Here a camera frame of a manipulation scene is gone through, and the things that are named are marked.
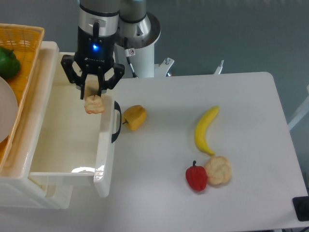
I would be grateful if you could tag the green bell pepper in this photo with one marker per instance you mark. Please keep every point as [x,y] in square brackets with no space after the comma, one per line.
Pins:
[9,64]

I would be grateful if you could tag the red bell pepper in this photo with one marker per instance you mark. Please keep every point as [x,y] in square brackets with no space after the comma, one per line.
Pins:
[196,177]

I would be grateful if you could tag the yellow bell pepper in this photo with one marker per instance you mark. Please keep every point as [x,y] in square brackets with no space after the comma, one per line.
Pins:
[134,117]

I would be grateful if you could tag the upper white drawer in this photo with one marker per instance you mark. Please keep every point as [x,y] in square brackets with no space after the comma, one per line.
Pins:
[74,148]

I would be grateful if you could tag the white drawer cabinet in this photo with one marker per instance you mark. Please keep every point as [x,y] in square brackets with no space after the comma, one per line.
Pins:
[16,189]

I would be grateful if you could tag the white plate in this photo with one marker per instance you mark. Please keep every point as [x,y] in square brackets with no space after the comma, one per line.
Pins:
[8,109]

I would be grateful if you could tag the round bread roll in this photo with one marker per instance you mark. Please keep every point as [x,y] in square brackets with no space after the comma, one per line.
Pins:
[218,170]

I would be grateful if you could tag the orange woven basket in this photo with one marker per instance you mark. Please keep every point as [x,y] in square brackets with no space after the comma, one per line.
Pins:
[26,42]

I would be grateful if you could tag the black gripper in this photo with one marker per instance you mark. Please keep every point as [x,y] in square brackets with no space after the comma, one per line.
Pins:
[94,56]

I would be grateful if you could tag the yellow banana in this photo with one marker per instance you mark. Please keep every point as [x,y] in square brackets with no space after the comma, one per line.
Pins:
[201,128]

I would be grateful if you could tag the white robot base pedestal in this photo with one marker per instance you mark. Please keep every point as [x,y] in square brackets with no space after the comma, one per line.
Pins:
[135,48]

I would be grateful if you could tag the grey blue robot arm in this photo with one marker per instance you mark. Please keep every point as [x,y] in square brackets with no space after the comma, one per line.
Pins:
[97,28]

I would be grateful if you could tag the black device at edge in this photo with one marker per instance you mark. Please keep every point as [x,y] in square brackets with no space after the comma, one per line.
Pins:
[301,206]

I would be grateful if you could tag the square bread piece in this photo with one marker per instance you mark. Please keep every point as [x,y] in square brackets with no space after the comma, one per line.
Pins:
[94,104]

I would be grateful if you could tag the black drawer handle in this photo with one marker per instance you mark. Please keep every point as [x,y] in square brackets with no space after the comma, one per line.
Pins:
[118,121]

